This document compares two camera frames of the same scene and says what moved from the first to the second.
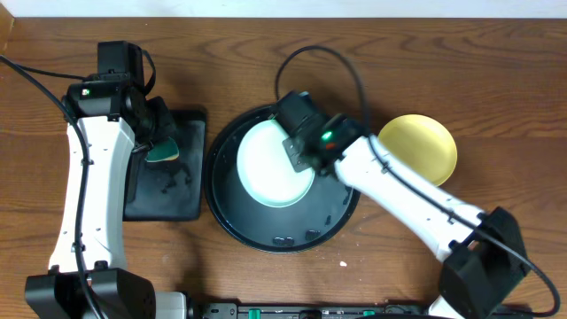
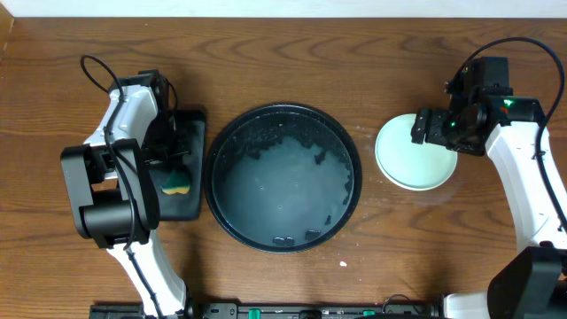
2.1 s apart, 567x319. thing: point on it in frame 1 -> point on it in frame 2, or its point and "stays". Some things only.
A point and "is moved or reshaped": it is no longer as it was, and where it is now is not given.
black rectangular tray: x=172 y=190 stays
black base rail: x=311 y=310 stays
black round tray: x=307 y=222 stays
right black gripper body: x=293 y=151 -> x=445 y=129
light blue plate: x=265 y=170 -> x=407 y=165
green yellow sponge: x=164 y=151 is moved or reshaped
